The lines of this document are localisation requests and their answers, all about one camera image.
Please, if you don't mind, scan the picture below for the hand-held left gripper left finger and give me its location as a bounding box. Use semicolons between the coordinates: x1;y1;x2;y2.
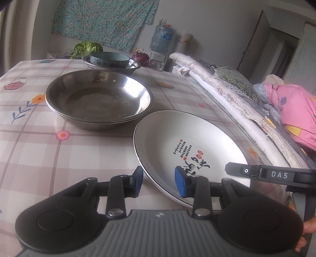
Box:
63;166;144;217

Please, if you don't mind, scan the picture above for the teal floral wall cloth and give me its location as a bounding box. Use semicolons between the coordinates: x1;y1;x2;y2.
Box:
51;0;160;52

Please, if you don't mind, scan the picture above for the beige curtain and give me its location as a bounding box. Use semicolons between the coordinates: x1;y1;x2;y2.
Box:
0;5;40;77

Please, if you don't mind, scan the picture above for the teal ceramic bowl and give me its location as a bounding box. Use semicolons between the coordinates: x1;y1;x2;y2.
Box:
89;51;130;68

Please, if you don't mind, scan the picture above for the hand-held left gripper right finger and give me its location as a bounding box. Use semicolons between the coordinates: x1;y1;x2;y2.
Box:
174;166;257;219

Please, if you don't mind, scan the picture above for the white wardrobe door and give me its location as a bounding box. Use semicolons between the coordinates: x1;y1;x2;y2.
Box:
236;11;272;77

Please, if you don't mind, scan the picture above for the white lace quilt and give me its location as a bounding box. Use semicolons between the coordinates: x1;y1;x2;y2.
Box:
169;52;309;171

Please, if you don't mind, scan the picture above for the deep steel bowl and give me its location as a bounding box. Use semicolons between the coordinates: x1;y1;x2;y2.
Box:
83;55;142;75

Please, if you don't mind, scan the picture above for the person's right hand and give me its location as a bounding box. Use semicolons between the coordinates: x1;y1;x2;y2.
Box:
295;217;316;252

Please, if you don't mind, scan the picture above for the napa cabbage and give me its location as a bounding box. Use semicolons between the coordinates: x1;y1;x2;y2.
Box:
71;42;103;59

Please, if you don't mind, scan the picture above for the red cabbage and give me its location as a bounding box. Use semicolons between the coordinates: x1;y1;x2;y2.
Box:
132;49;150;67

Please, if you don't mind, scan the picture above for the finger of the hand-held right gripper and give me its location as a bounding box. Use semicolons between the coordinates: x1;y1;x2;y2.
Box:
225;162;260;179

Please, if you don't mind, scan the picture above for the grey floral pillow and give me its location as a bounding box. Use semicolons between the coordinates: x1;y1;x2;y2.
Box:
215;68;262;107

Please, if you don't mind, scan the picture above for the blue water jug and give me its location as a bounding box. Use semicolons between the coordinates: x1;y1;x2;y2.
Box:
150;23;175;55

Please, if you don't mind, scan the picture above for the pink blanket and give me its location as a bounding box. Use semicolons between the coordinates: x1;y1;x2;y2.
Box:
263;83;316;159

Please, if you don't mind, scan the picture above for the large stainless steel basin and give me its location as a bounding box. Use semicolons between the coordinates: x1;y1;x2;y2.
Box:
45;69;153;123

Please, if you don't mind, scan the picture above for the white printed ceramic plate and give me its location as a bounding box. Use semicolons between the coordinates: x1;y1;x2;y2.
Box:
133;110;252;212

